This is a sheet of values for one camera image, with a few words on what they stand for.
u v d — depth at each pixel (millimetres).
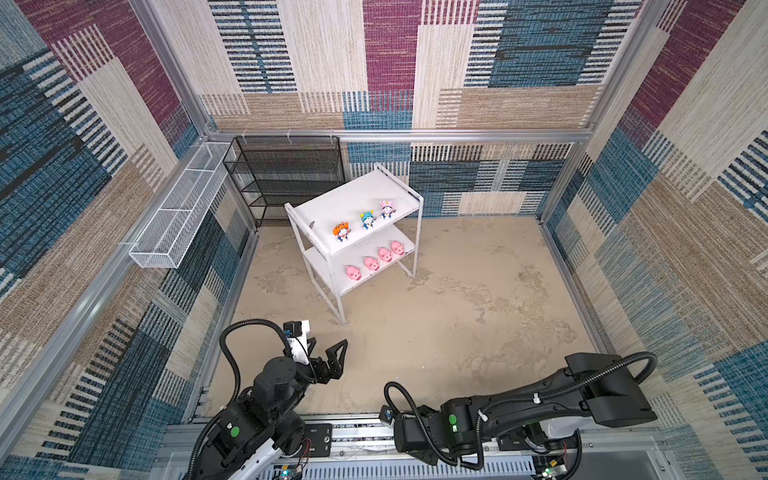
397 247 892
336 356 647
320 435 746
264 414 527
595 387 470
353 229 730
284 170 1080
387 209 729
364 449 729
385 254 871
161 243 700
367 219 707
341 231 685
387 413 640
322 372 631
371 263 851
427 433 533
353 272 831
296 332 624
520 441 732
